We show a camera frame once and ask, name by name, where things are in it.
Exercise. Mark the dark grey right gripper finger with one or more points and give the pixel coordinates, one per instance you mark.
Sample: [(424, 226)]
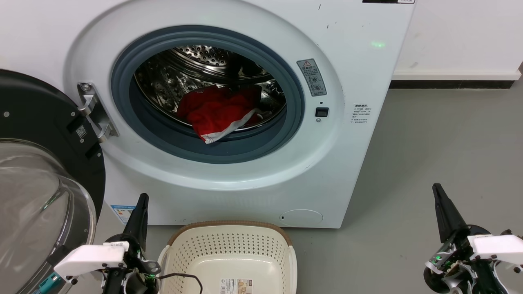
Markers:
[(443, 220), (455, 220)]

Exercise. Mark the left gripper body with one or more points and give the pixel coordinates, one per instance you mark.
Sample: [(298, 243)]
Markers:
[(137, 281)]

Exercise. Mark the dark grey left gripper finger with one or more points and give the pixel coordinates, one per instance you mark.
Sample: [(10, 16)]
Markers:
[(142, 228), (134, 224)]

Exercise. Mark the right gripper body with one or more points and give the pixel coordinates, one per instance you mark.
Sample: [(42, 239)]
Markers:
[(457, 269)]

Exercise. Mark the red garment with white trim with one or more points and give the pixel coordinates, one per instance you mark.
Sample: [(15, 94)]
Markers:
[(212, 110)]

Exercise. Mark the cream perforated laundry basket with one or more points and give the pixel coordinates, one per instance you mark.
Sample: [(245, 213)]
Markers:
[(229, 245)]

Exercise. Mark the printed product label sticker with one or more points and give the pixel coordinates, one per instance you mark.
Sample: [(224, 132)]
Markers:
[(236, 286)]

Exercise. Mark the black glass washer door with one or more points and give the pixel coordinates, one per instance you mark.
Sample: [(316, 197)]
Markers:
[(41, 114)]

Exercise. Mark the stainless steel washing machine drum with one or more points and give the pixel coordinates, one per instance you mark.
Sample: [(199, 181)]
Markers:
[(171, 81)]

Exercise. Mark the blue energy label sticker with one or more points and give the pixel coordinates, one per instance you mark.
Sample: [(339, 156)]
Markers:
[(122, 213)]

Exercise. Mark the QR code sticker on door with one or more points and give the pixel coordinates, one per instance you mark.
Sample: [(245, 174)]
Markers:
[(81, 131)]

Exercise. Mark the white front-load washing machine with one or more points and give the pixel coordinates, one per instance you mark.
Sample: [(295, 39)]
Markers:
[(347, 163)]

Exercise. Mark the silver door hinge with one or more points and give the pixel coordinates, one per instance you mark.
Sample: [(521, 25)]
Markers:
[(96, 114)]

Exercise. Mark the grey rubber door gasket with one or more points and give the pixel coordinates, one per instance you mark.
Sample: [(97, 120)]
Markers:
[(229, 149)]

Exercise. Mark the small printed text label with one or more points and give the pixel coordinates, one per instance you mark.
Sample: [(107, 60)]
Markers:
[(362, 114)]

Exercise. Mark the round white filter cover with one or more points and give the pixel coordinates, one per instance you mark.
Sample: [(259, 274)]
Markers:
[(301, 217)]

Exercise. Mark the black door latch slot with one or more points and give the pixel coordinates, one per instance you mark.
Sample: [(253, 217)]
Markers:
[(322, 112)]

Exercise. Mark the grey warning sticker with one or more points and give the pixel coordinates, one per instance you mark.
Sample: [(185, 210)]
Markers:
[(312, 79)]

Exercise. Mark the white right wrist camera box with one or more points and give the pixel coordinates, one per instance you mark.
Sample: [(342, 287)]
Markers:
[(500, 249)]

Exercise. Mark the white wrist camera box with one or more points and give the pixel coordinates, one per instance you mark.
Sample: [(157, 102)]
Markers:
[(500, 249), (90, 259)]

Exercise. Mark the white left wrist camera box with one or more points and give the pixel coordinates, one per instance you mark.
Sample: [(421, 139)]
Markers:
[(90, 259)]

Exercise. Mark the black wall baseboard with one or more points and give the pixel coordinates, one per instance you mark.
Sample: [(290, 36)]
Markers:
[(449, 84)]

